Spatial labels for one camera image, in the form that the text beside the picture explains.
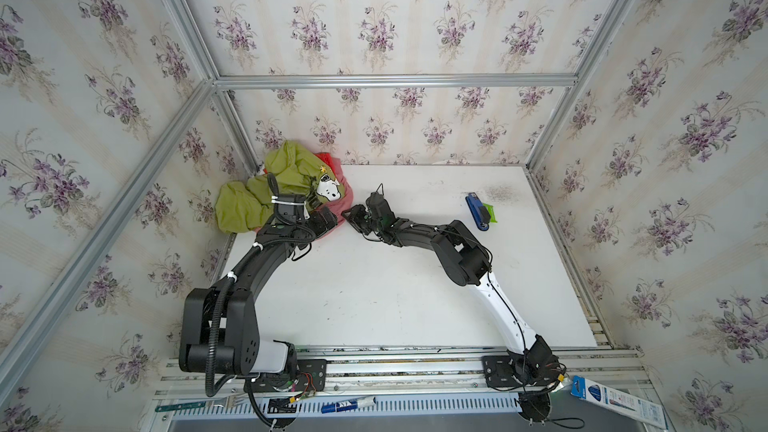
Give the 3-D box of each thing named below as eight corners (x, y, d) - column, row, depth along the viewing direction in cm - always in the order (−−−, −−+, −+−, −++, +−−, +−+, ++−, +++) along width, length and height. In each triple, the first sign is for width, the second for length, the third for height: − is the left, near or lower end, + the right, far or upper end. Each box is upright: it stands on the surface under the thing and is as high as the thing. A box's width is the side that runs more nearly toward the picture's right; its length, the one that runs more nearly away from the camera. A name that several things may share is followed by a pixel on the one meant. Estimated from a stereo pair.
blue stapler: (479, 232, 103) (482, 225, 100) (465, 199, 112) (467, 192, 109) (491, 230, 103) (494, 223, 100) (476, 198, 113) (479, 191, 110)
